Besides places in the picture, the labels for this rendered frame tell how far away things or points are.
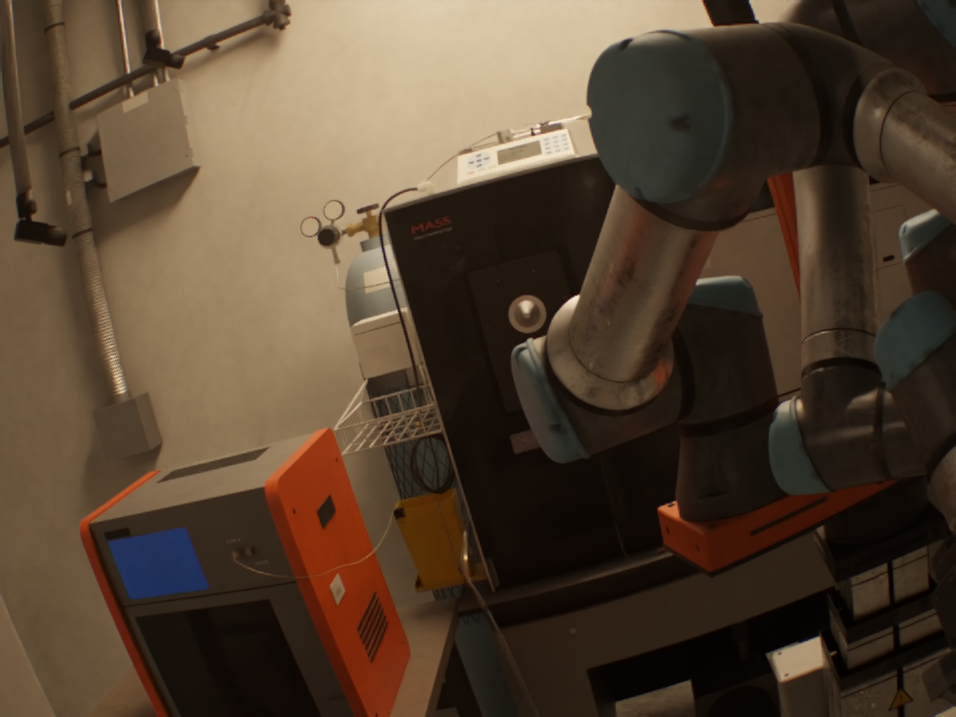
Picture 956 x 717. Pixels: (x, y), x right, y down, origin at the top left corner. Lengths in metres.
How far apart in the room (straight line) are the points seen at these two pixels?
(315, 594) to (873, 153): 1.03
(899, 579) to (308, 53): 2.47
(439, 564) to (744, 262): 0.77
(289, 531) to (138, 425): 1.84
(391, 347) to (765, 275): 0.78
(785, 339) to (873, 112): 1.34
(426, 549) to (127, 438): 1.42
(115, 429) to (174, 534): 1.78
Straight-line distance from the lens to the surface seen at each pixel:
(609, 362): 0.98
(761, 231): 2.04
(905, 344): 0.68
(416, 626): 2.12
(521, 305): 2.01
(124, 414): 3.31
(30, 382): 3.61
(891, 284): 2.11
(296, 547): 1.50
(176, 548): 1.57
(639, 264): 0.86
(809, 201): 0.88
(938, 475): 0.66
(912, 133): 0.72
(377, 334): 2.34
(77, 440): 3.55
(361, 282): 2.83
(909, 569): 1.28
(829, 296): 0.83
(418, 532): 2.11
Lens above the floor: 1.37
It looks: 6 degrees down
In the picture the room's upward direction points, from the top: 16 degrees counter-clockwise
